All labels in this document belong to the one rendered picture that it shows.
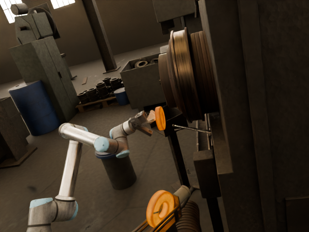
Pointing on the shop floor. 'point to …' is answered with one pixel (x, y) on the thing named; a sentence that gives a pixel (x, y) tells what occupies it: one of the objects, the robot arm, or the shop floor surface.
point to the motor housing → (189, 218)
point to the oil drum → (35, 107)
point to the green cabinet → (48, 74)
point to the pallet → (100, 94)
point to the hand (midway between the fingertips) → (159, 115)
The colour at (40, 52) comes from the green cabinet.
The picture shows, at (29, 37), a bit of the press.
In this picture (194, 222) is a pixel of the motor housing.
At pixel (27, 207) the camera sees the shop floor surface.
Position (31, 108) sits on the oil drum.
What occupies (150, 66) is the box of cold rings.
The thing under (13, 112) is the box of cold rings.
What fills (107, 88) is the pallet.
